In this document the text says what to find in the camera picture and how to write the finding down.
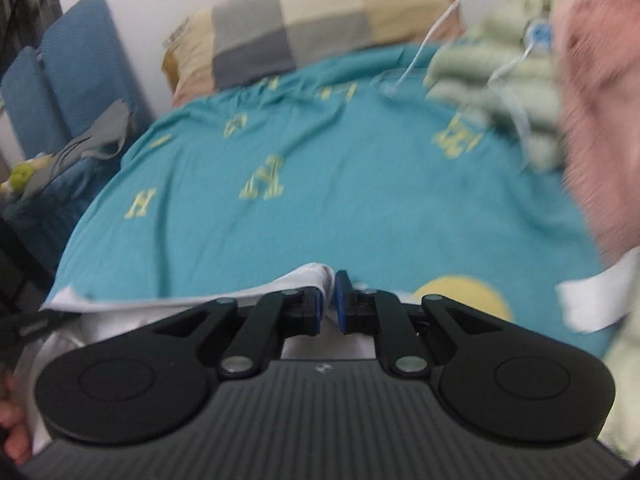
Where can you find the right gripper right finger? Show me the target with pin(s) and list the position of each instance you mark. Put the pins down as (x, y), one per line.
(383, 317)

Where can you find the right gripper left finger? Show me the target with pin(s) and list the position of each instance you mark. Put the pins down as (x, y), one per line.
(276, 317)

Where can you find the white t-shirt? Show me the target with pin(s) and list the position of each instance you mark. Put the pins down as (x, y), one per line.
(101, 320)

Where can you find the person's left hand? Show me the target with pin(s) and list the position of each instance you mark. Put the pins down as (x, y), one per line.
(17, 443)

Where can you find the yellow green plush toy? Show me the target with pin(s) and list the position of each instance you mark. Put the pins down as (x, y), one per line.
(15, 186)

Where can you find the teal patterned bed sheet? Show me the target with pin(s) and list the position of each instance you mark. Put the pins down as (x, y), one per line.
(345, 163)

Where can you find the blue covered chair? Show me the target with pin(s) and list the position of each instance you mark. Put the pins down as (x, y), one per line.
(32, 107)
(86, 70)

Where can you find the grey folded cloth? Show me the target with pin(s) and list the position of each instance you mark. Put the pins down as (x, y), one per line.
(104, 139)

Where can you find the plaid pillow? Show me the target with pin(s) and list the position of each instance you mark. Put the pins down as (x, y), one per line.
(238, 42)

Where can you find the window with metal grille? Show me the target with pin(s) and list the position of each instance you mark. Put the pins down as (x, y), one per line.
(23, 23)

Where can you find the green and pink blanket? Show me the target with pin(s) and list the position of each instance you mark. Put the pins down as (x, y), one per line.
(563, 75)

